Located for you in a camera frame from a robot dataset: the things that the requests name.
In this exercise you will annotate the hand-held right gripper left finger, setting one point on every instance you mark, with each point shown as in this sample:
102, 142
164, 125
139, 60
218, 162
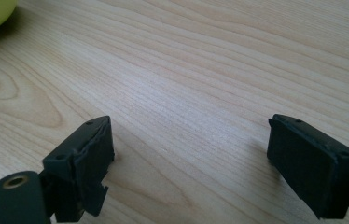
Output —
82, 165

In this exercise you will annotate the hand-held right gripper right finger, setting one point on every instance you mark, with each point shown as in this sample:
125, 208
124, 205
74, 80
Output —
306, 161

